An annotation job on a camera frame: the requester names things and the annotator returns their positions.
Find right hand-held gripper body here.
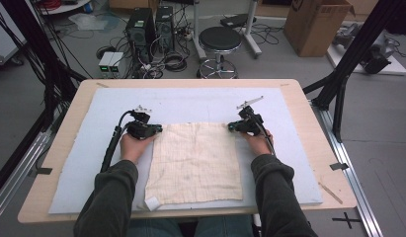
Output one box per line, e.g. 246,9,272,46
236,96,266,136

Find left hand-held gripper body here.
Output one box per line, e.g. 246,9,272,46
125,104,159,140

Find cream patterned cloth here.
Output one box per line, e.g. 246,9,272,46
143,121,244,212

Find person's right hand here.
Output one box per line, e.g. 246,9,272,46
240,129,275,157

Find person's left hand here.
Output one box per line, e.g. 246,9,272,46
120,132,157,165

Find white foam mat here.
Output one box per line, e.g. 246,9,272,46
47,87,324,215

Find white power supply box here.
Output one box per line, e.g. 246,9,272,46
98,51,116,78
108,51,125,78

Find black round stool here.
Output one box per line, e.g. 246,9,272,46
196,26,243,80

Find white stand leg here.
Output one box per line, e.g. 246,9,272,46
192,0,208,62
243,0,263,58

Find large black computer tower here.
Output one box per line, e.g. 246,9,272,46
125,7,157,63

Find slim black computer tower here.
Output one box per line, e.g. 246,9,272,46
155,4,176,53

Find black flat pedal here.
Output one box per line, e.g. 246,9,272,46
219,13,258,29

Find black tape piece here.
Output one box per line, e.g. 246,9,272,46
28,167,53,177
329,162,350,172

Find person's left leg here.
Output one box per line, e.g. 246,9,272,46
127,218,184,237

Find person's leg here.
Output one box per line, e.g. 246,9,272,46
194,215,254,237
127,218,184,237

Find person's right leg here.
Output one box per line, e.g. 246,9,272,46
194,215,254,237

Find thin wooden stick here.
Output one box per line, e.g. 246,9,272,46
318,182,344,205

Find brown cardboard box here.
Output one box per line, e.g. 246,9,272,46
283,0,357,58

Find clear plastic sheet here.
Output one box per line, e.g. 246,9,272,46
67,13,121,33

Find grey device on board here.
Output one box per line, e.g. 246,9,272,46
332,23,362,50

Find black tape cross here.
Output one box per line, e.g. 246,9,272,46
332,211,362,230

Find white round table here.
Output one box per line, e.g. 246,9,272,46
39,0,93,16

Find black device on board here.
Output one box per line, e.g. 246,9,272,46
360,43,392,75

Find white floor board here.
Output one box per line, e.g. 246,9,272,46
326,31,406,77

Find white panel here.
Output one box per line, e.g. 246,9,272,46
0,0,27,65

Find right hand-held gripper cable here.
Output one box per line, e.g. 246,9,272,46
253,113,277,156

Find hand-held gripper cable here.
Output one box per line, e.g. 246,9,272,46
253,113,277,156
100,110,135,174

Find left hand-held gripper cable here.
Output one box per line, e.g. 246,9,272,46
100,110,135,174

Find coil of black cable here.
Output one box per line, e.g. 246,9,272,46
162,50,189,73

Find aluminium rail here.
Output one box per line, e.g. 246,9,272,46
0,131,51,225
310,100,384,237

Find black metal frame strut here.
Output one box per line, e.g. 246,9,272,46
302,0,406,142

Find black frame post with cables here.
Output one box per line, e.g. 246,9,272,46
0,0,88,198

